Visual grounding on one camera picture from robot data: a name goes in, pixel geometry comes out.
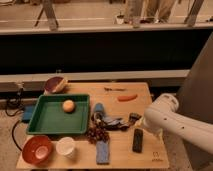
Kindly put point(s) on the small dark knife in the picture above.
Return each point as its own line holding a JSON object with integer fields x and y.
{"x": 114, "y": 89}

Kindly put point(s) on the orange round fruit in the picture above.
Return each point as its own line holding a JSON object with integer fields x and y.
{"x": 68, "y": 106}

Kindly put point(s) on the green plastic tray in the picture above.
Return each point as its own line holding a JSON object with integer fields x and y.
{"x": 49, "y": 117}

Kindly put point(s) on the orange carrot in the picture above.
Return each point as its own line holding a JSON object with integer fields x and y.
{"x": 126, "y": 98}

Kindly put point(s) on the blue box on floor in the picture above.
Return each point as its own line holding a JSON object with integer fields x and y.
{"x": 27, "y": 113}

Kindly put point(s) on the black eraser block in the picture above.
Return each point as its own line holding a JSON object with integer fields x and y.
{"x": 137, "y": 141}

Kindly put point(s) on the black binder clip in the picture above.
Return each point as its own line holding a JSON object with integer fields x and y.
{"x": 133, "y": 118}

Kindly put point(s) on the red bowl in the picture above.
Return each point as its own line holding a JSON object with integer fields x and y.
{"x": 37, "y": 149}

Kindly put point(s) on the maroon bowl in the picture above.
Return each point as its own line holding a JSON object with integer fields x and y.
{"x": 55, "y": 85}

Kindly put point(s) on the blue sponge cloth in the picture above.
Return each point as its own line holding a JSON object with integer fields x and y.
{"x": 102, "y": 152}

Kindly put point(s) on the white cup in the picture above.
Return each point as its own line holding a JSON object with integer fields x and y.
{"x": 66, "y": 147}

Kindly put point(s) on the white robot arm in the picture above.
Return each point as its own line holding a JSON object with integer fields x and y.
{"x": 162, "y": 115}

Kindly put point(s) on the dark grape bunch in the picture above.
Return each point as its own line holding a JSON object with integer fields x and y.
{"x": 97, "y": 133}

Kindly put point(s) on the blue handled scissors tool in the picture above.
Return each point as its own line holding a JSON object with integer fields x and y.
{"x": 100, "y": 118}

